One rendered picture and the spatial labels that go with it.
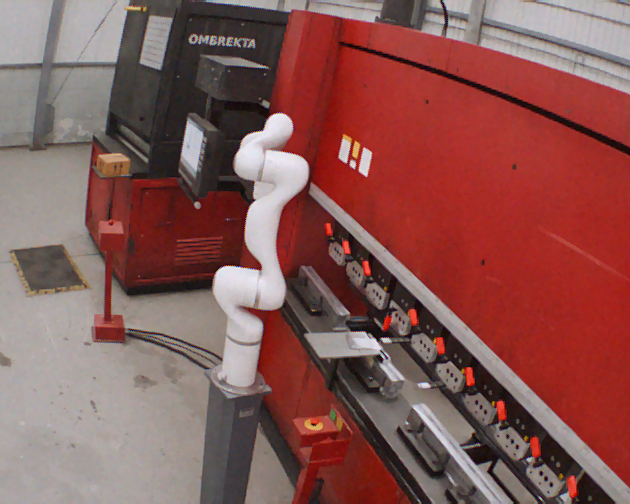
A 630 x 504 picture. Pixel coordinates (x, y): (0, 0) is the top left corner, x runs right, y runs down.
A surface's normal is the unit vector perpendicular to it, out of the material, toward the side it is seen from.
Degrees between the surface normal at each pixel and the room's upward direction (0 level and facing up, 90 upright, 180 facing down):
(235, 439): 90
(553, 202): 90
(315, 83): 90
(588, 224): 90
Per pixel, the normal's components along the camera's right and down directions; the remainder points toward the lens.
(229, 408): -0.16, 0.34
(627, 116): -0.91, -0.03
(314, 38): 0.36, 0.41
